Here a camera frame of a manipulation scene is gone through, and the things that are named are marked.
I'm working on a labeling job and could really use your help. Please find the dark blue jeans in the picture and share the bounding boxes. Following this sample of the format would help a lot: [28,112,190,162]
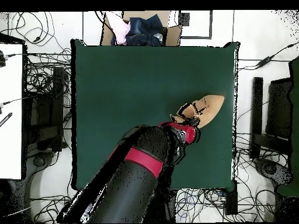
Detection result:
[126,14,165,47]

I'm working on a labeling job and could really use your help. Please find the tangled floor cables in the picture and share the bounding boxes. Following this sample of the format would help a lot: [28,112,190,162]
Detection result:
[175,169,277,223]

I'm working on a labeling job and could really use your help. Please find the white desk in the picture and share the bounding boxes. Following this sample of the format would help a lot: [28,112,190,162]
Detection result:
[0,43,24,180]

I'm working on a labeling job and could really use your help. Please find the pink garment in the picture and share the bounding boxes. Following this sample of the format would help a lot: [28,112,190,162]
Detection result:
[106,12,131,46]

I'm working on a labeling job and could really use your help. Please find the loose black floor cables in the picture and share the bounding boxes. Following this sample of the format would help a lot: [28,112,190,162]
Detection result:
[30,190,75,223]

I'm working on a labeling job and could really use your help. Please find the black power adapter with cable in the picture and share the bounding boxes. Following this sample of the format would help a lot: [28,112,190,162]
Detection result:
[238,41,299,72]

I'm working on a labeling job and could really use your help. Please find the orange-brown terry towel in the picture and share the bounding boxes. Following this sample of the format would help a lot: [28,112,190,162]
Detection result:
[169,94,225,129]

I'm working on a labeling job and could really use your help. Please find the black power box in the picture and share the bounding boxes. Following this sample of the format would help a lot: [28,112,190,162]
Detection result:
[224,179,238,215]

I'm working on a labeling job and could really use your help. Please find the dark green table cloth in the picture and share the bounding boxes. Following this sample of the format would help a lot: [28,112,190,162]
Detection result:
[71,38,239,191]

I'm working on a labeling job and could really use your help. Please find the dark green fabric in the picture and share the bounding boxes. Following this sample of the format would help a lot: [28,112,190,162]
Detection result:
[277,57,299,197]

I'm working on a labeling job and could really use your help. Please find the brown cardboard box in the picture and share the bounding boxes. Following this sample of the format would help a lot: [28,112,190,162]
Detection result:
[100,10,183,47]

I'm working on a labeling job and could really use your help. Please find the black cable bundle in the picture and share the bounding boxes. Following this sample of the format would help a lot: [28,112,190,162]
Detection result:
[233,132,290,169]

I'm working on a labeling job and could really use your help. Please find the tangled black cables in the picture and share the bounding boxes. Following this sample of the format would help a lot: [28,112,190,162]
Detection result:
[0,11,72,106]

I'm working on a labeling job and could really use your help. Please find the black equipment stand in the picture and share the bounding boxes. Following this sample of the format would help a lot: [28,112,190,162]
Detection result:
[249,76,293,159]
[27,66,65,152]

